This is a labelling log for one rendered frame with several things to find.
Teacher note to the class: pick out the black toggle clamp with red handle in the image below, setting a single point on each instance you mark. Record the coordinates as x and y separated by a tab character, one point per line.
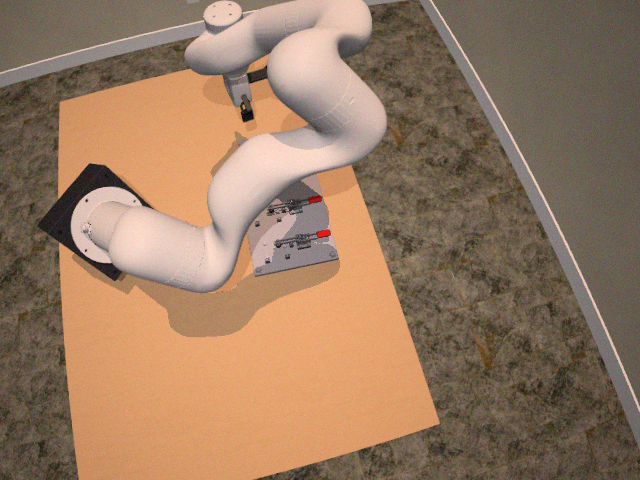
298	206

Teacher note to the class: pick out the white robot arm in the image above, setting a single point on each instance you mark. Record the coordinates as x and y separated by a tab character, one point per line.
307	74

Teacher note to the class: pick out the grey toggle clamp with red handle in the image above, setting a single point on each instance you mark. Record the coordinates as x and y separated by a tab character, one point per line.
303	240

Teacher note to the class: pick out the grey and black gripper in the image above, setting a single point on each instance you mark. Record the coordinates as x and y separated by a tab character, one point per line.
238	87

